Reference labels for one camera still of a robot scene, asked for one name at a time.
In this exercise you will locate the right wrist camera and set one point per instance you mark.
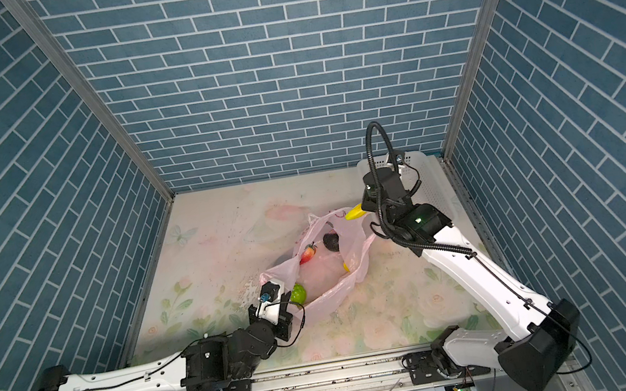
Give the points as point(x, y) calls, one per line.
point(396, 160)

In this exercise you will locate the dark avocado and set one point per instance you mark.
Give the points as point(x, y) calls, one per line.
point(331, 242)

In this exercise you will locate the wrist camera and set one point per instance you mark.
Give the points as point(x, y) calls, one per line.
point(271, 299)
point(396, 160)

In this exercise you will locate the white perforated plastic basket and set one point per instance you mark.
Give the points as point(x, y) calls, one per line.
point(435, 189)

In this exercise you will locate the yellow banana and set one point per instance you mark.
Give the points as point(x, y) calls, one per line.
point(355, 213)

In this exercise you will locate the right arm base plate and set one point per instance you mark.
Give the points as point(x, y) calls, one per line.
point(430, 366)

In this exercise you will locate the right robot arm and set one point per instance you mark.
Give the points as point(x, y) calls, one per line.
point(536, 335)

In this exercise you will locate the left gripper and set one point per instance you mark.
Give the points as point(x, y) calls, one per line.
point(285, 320)

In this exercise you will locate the light green bumpy fruit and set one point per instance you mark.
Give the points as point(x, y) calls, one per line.
point(298, 294)

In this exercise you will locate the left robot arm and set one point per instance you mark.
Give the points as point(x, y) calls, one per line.
point(211, 363)

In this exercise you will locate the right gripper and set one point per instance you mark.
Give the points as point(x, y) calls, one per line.
point(366, 204)

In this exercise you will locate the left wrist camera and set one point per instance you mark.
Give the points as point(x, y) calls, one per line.
point(271, 299)

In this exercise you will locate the pink plastic bag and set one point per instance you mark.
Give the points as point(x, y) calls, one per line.
point(326, 283)

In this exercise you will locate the aluminium front rail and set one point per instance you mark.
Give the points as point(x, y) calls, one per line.
point(359, 374)

